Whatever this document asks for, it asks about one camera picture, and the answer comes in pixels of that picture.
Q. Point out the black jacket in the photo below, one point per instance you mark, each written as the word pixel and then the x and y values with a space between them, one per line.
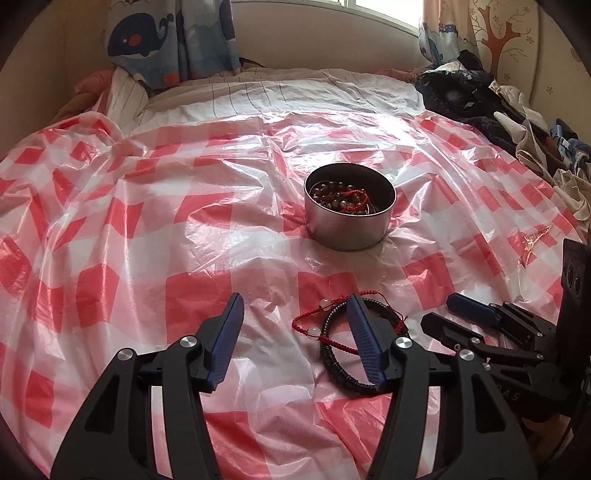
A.
pixel 457 97

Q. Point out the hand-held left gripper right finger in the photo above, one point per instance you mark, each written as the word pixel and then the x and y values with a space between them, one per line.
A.
pixel 367 344

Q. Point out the tree wall sticker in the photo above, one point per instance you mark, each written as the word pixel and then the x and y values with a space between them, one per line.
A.
pixel 501 44

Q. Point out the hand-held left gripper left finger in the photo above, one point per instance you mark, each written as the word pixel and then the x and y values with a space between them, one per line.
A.
pixel 226 344

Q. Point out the striped white bed sheet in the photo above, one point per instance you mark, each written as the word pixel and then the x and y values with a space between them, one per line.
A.
pixel 277 94

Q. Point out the blue cloth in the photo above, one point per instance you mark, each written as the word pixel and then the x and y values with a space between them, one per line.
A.
pixel 570 138

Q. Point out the pink cloth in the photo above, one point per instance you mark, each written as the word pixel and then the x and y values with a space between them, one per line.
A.
pixel 85 94

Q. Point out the round metal tin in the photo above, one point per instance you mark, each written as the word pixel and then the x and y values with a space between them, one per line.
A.
pixel 346 230

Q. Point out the window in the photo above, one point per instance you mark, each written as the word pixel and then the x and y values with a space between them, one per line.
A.
pixel 369 7

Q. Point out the whale print curtain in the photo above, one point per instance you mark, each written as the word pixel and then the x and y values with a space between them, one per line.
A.
pixel 152 41
pixel 443 37

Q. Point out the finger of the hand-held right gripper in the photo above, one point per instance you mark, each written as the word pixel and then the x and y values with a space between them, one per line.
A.
pixel 471 307
pixel 443 330

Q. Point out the beige clothes heap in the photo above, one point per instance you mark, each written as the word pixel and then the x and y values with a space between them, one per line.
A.
pixel 535 138

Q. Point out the red white checked plastic sheet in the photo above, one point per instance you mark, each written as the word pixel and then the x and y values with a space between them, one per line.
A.
pixel 161 240

